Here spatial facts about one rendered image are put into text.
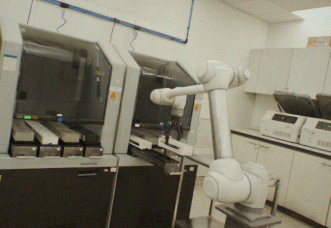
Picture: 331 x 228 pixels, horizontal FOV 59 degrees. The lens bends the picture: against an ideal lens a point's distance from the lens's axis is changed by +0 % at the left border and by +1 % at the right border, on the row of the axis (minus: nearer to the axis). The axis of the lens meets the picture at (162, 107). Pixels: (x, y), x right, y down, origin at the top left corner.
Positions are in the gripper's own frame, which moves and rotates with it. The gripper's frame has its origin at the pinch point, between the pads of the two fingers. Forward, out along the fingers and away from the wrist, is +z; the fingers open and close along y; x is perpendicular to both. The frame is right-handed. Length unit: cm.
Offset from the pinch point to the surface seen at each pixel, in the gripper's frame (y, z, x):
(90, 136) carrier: -54, 4, 29
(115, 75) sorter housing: -40, -43, 30
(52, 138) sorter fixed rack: -81, 5, 24
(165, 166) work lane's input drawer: -17.2, 13.0, -18.5
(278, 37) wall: 280, -153, 121
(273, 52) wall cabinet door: 246, -121, 101
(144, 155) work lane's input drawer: -18.2, 12.7, 8.3
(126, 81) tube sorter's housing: -30, -40, 30
